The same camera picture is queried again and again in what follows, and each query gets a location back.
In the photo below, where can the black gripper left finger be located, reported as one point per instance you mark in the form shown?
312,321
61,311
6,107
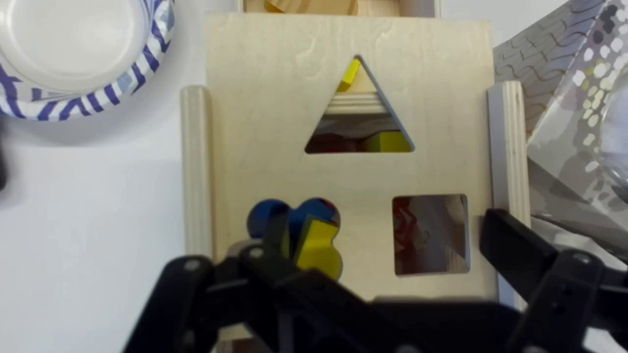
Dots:
196,307

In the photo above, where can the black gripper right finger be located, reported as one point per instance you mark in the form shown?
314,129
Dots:
555,287

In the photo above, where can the wooden lid with shape holes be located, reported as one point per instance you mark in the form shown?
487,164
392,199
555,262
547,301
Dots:
261,131

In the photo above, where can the wooden shape sorter box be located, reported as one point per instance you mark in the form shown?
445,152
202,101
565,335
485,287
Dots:
512,150

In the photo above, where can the yellow wooden block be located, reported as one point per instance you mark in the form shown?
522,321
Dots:
316,248

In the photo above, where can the clear plastic bag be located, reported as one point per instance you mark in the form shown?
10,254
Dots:
575,119

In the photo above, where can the blue white paper plate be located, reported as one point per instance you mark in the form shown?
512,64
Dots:
78,60

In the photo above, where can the shallow wooden tray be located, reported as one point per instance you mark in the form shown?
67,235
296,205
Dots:
336,7

